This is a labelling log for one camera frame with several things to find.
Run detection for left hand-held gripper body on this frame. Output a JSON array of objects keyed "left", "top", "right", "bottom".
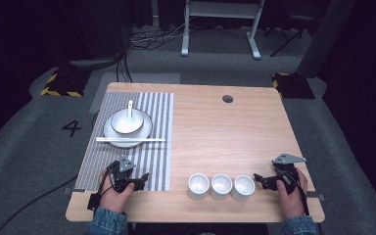
[{"left": 106, "top": 154, "right": 137, "bottom": 193}]

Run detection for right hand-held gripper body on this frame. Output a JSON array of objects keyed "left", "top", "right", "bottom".
[{"left": 271, "top": 153, "right": 307, "bottom": 196}]

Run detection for white cup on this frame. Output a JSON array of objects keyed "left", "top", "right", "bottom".
[
  {"left": 230, "top": 174, "right": 257, "bottom": 203},
  {"left": 187, "top": 172, "right": 211, "bottom": 201},
  {"left": 210, "top": 173, "right": 233, "bottom": 201}
]

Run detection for person's left hand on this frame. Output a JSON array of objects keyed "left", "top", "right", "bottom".
[{"left": 98, "top": 168, "right": 135, "bottom": 215}]

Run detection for person's right hand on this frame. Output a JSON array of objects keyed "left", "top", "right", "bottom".
[{"left": 275, "top": 167, "right": 309, "bottom": 219}]

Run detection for grey striped placemat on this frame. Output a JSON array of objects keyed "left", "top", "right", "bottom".
[{"left": 73, "top": 91, "right": 175, "bottom": 192}]

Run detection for grey tape strip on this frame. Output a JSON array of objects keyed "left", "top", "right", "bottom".
[
  {"left": 306, "top": 191, "right": 326, "bottom": 202},
  {"left": 63, "top": 187, "right": 88, "bottom": 196}
]

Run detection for white plate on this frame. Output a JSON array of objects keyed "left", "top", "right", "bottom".
[{"left": 103, "top": 109, "right": 154, "bottom": 149}]

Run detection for white chopsticks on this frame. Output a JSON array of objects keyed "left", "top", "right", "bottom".
[{"left": 95, "top": 136, "right": 166, "bottom": 143}]

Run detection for white bowl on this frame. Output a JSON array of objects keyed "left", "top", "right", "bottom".
[{"left": 110, "top": 108, "right": 145, "bottom": 135}]

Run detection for white spoon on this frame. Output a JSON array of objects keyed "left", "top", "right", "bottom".
[{"left": 123, "top": 99, "right": 136, "bottom": 126}]

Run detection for person's dark clothing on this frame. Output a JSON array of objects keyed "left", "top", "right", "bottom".
[{"left": 127, "top": 222, "right": 269, "bottom": 235}]

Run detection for yellow black striped base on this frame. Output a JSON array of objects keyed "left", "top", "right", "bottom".
[
  {"left": 271, "top": 71, "right": 316, "bottom": 100},
  {"left": 40, "top": 69, "right": 92, "bottom": 98}
]

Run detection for black tripod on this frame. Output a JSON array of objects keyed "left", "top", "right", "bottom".
[{"left": 263, "top": 11, "right": 312, "bottom": 59}]

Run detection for right hand-held gripper cable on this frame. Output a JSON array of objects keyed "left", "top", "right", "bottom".
[{"left": 294, "top": 172, "right": 310, "bottom": 216}]

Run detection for hand-held gripper cable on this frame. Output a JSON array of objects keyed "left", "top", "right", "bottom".
[
  {"left": 294, "top": 172, "right": 310, "bottom": 216},
  {"left": 86, "top": 164, "right": 116, "bottom": 212}
]

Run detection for left hand-held gripper cable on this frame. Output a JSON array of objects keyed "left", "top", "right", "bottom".
[{"left": 86, "top": 164, "right": 116, "bottom": 212}]

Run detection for black floor cable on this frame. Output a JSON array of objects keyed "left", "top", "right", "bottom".
[{"left": 0, "top": 174, "right": 79, "bottom": 235}]

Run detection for bundle of floor cables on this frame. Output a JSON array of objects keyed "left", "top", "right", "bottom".
[{"left": 128, "top": 22, "right": 190, "bottom": 52}]

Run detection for white desk frame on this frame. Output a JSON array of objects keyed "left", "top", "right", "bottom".
[{"left": 180, "top": 0, "right": 266, "bottom": 61}]

